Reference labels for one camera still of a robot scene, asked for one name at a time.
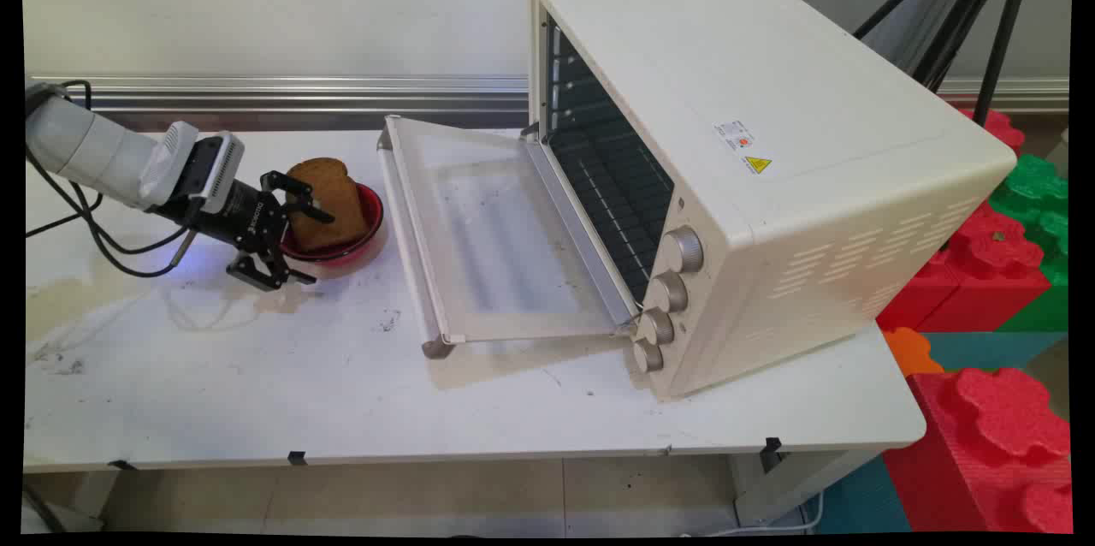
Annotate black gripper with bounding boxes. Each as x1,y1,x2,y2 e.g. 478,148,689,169
184,171,336,292

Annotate cream glass oven door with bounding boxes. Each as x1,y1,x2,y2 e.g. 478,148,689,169
376,115,642,360

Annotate brown toast bread slice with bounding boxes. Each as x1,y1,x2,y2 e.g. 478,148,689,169
285,157,370,254

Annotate red bowl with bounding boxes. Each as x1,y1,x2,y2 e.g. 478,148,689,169
281,182,388,277

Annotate white info label sticker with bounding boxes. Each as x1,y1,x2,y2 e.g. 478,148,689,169
713,120,755,153

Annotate cream toaster oven body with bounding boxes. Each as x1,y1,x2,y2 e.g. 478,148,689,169
526,0,1019,401

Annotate white table leg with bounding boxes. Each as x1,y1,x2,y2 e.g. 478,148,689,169
727,448,891,527

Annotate orange foam piece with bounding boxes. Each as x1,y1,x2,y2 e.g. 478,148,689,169
884,327,944,377

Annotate medium red foam block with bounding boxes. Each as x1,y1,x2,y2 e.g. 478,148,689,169
877,202,1053,333

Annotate teal foam mat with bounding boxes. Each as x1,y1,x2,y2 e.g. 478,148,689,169
920,330,1070,372

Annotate small red foam block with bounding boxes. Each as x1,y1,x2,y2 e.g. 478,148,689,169
958,105,1026,155

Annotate large red foam block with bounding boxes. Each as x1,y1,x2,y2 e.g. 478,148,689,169
884,368,1073,534

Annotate black tripod legs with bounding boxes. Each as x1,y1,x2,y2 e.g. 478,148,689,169
854,0,1040,128

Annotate green foam block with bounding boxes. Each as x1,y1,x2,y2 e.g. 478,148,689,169
988,154,1070,333

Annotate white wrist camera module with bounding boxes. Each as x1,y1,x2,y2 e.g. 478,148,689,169
139,122,246,216

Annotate aluminium wall rail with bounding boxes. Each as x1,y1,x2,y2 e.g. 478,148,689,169
30,74,1070,133

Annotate wire oven rack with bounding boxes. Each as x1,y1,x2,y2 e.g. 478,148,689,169
547,122,677,303

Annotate white floor cable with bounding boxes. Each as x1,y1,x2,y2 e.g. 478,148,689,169
684,490,824,537

